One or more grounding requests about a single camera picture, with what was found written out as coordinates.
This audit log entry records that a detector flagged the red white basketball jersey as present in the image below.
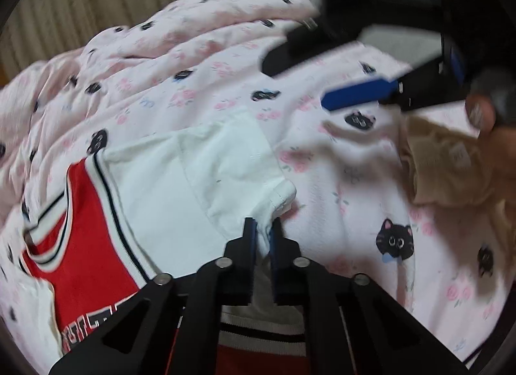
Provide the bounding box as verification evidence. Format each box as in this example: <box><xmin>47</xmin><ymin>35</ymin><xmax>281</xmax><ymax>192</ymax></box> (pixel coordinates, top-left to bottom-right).
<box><xmin>18</xmin><ymin>110</ymin><xmax>308</xmax><ymax>374</ymax></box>

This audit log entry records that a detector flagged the person right hand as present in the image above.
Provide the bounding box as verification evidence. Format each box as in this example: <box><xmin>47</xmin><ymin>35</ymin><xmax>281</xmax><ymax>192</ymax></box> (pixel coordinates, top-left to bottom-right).
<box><xmin>465</xmin><ymin>71</ymin><xmax>515</xmax><ymax>180</ymax></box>

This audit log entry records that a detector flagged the beige garment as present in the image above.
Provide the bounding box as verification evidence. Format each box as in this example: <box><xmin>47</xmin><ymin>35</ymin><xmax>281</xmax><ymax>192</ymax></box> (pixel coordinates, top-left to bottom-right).
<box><xmin>400</xmin><ymin>116</ymin><xmax>503</xmax><ymax>208</ymax></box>

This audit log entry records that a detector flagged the pink cat print duvet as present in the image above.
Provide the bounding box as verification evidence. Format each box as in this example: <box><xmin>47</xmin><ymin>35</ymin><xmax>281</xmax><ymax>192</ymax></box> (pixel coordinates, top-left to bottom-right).
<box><xmin>1</xmin><ymin>0</ymin><xmax>515</xmax><ymax>374</ymax></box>

